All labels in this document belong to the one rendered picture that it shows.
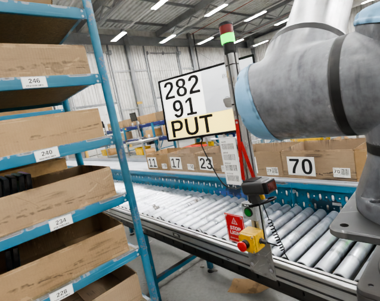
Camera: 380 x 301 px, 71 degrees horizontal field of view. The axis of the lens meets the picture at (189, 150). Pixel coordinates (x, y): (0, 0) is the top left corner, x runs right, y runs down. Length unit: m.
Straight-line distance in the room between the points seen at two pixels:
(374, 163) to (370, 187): 0.03
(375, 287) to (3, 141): 0.86
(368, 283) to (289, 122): 0.26
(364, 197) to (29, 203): 0.80
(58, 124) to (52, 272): 0.44
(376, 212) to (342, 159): 1.11
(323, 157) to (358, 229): 1.16
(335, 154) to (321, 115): 1.12
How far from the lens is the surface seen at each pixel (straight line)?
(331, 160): 1.55
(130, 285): 1.08
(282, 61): 0.46
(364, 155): 1.49
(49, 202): 0.90
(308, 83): 0.42
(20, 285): 0.95
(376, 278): 0.51
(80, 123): 0.91
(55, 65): 0.92
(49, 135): 0.88
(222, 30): 1.05
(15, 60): 0.90
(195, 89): 1.23
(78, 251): 0.95
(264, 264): 1.19
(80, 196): 0.92
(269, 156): 1.71
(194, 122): 1.24
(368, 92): 0.40
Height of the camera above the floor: 1.36
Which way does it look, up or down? 7 degrees down
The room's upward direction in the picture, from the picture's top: 11 degrees counter-clockwise
